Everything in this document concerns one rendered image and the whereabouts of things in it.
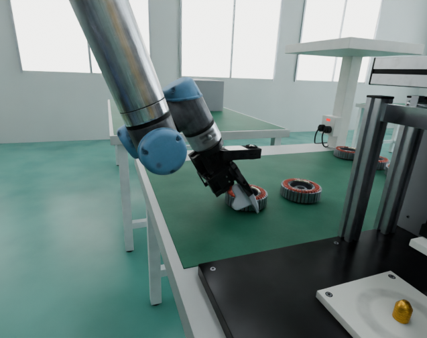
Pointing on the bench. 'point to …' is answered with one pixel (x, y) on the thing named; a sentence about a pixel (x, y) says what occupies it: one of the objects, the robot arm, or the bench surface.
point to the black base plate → (306, 283)
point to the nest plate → (380, 308)
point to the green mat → (235, 235)
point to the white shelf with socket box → (348, 75)
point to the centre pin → (402, 311)
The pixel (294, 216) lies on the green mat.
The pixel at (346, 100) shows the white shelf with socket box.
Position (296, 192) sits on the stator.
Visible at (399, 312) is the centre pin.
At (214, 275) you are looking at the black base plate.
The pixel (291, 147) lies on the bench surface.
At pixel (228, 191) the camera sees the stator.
